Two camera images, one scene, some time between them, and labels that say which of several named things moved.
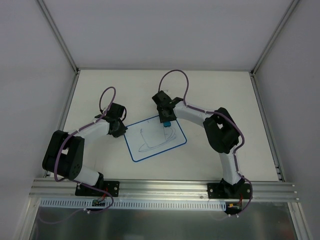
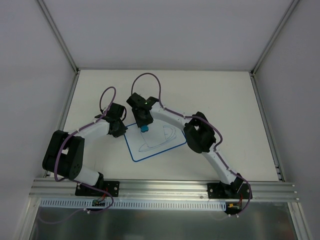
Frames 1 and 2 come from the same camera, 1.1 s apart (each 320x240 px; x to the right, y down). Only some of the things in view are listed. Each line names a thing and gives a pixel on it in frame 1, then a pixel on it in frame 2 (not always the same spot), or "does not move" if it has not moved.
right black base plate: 229,191 does not move
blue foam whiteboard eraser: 166,124 to 144,128
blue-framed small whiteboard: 150,137 does not move
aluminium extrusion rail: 265,191 does not move
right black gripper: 164,117 to 145,120
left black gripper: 119,128 does not move
